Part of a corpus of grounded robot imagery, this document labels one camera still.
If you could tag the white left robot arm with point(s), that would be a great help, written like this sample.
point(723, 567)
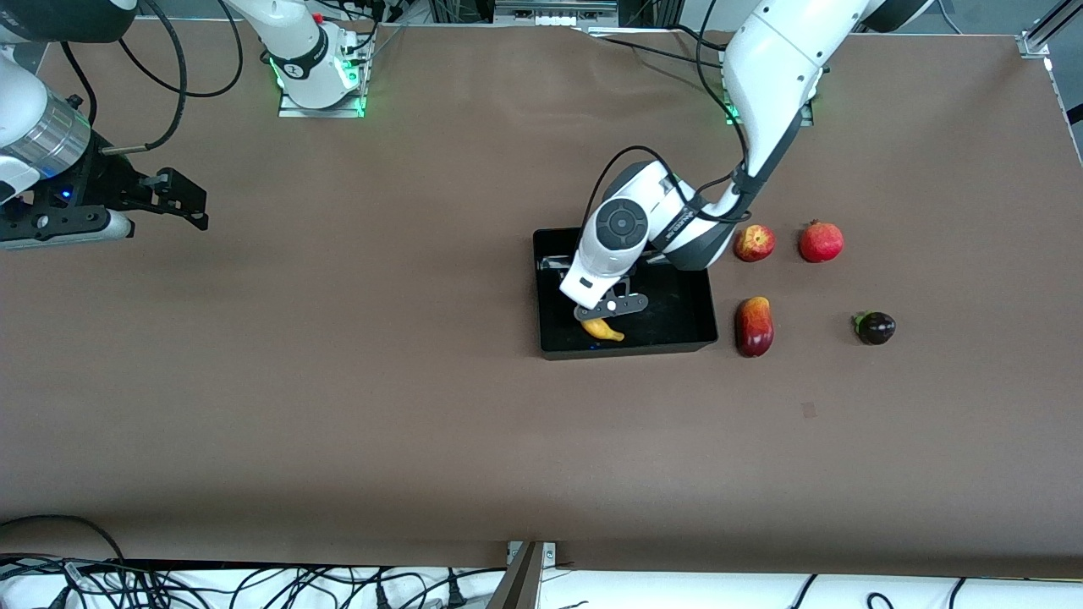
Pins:
point(778, 68)

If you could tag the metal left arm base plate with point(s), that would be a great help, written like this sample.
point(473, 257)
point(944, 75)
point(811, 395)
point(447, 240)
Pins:
point(806, 117)

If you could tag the red apple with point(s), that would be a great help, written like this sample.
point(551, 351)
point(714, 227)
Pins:
point(754, 244)

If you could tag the grey metal post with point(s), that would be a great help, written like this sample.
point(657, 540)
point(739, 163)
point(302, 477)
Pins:
point(518, 584)

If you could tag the black plastic box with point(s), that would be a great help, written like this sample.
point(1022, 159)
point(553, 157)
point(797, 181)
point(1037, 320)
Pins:
point(677, 317)

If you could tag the red yellow mango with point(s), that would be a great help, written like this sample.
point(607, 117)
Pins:
point(754, 327)

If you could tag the yellow banana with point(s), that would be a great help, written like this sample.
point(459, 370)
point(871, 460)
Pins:
point(602, 330)

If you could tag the red pomegranate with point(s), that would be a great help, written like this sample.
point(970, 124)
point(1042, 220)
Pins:
point(821, 242)

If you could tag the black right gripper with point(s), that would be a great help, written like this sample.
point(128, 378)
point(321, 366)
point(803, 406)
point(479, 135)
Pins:
point(96, 187)

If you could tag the dark purple eggplant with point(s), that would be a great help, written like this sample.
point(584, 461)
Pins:
point(876, 328)

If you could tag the aluminium frame profile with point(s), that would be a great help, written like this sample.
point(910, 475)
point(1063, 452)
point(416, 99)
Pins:
point(1039, 34)

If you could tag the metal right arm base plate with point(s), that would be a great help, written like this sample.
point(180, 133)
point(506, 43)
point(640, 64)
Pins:
point(292, 112)

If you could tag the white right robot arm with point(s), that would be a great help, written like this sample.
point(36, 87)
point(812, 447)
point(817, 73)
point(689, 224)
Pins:
point(296, 34)

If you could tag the white power strip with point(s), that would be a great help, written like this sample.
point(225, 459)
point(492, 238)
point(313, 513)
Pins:
point(554, 13)

